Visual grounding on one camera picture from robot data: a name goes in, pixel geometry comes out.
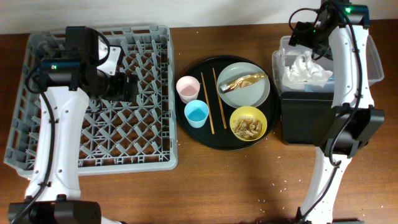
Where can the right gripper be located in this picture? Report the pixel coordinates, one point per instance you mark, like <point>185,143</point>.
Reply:
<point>305,31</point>

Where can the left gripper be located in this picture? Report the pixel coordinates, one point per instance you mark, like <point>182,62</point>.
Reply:
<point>121,93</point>

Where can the white napkin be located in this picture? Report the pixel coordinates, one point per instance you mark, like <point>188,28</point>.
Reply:
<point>305,73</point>

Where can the pink cup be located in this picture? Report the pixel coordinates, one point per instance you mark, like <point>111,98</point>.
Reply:
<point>188,88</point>

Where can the gold coffee stick wrapper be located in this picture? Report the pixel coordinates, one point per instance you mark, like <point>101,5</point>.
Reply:
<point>242,82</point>

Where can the blue cup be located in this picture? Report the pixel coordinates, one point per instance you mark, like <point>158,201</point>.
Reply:
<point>196,113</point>

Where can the yellow bowl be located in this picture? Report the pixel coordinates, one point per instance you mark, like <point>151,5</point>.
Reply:
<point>249,111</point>

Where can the food scraps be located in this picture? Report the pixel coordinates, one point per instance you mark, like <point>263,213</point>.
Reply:
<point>247,127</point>

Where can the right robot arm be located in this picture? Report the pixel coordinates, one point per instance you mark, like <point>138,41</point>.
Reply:
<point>340,32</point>

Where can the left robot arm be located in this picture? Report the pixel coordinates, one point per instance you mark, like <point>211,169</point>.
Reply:
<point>85,70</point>

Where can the grey dishwasher rack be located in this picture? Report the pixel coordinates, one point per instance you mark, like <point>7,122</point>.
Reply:
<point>116,137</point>

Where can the clear plastic bin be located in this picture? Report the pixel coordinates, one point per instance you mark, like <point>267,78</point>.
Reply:
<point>286,55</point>

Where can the grey plate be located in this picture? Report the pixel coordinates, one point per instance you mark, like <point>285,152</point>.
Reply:
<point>252,95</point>

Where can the black rectangular tray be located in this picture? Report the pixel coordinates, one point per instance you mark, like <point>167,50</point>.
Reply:
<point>299,110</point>

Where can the left wooden chopstick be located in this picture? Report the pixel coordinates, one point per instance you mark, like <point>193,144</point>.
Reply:
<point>208,104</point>

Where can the wooden chopstick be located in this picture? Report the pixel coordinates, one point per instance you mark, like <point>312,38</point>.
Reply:
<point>208,104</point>
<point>219,99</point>

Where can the round black tray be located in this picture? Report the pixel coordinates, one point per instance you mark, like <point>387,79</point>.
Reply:
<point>223,139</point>

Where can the right wooden chopstick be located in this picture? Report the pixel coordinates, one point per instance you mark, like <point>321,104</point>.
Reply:
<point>219,99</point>

